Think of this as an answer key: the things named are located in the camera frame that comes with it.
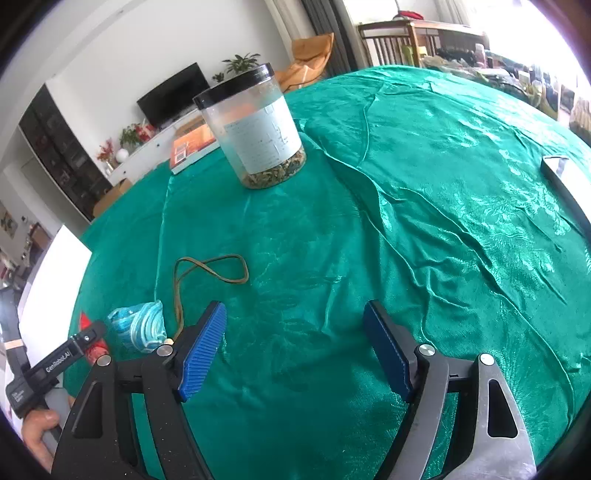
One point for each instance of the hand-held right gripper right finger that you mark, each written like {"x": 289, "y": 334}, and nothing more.
{"x": 388, "y": 350}

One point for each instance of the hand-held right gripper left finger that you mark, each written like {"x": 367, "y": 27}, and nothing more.
{"x": 203, "y": 350}

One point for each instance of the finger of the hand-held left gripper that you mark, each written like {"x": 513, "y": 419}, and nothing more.
{"x": 93, "y": 336}

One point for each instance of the red pouch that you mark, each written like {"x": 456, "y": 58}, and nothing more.
{"x": 98, "y": 351}

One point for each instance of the teal pouch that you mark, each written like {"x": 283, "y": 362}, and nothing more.
{"x": 138, "y": 327}

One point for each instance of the person's left hand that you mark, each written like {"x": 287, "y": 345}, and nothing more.
{"x": 39, "y": 429}

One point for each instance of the green tablecloth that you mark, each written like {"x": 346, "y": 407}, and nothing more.
{"x": 415, "y": 230}

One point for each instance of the cardboard box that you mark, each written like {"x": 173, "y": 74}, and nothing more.
{"x": 113, "y": 196}

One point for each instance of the black display cabinet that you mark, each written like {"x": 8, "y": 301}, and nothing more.
{"x": 64, "y": 157}

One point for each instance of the round white vase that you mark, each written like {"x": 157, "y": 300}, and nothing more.
{"x": 121, "y": 156}

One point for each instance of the red flower arrangement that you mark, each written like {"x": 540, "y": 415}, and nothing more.
{"x": 106, "y": 150}

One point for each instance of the white TV cabinet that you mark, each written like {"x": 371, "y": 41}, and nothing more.
{"x": 138, "y": 154}

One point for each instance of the bushy green potted plant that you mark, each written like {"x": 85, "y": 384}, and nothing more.
{"x": 129, "y": 136}

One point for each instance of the orange book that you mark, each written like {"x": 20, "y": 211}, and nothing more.
{"x": 194, "y": 143}

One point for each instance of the red gift box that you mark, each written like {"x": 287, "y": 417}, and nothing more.
{"x": 145, "y": 133}

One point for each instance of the clear jar with black lid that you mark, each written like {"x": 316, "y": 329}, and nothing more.
{"x": 258, "y": 138}

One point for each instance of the black television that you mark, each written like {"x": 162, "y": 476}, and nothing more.
{"x": 173, "y": 94}

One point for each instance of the small green potted plant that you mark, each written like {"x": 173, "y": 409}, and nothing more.
{"x": 218, "y": 77}

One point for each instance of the large green potted plant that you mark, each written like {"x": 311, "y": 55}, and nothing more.
{"x": 241, "y": 63}

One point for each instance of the row of windowsill items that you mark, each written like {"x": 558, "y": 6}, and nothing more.
{"x": 521, "y": 78}

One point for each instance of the orange lounge chair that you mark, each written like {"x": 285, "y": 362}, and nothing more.
{"x": 309, "y": 55}

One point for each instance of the dark wooden chair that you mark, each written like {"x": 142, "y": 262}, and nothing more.
{"x": 383, "y": 44}

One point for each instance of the wooden side table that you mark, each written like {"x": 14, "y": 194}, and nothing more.
{"x": 443, "y": 30}

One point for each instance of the grey curtain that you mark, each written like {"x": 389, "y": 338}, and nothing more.
{"x": 332, "y": 27}

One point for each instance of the red cloth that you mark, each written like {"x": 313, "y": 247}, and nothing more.
{"x": 408, "y": 14}

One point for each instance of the white curtain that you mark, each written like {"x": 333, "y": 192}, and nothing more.
{"x": 452, "y": 11}

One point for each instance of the framed wall painting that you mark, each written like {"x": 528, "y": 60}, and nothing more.
{"x": 8, "y": 219}

